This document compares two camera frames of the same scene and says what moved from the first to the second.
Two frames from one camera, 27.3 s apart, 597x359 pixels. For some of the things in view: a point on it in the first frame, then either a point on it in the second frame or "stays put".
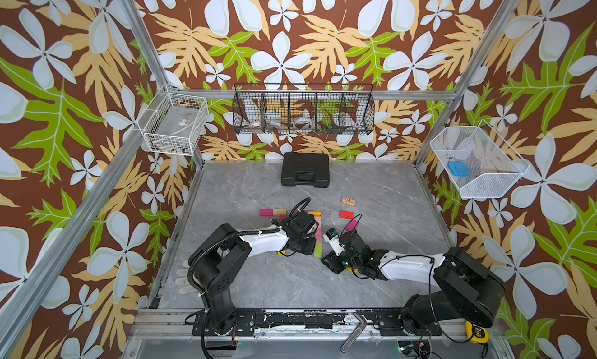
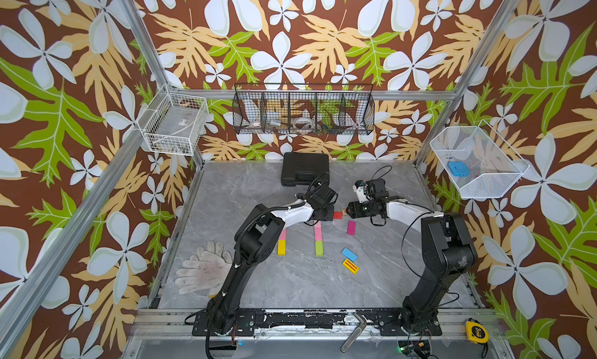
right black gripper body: x=339 y=262 -> x=362 y=209
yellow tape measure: x=476 y=333 stays put
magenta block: x=351 y=225 stays put
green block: x=318 y=250 stays put
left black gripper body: x=306 y=245 -> x=327 y=213
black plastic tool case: x=305 y=169 stays put
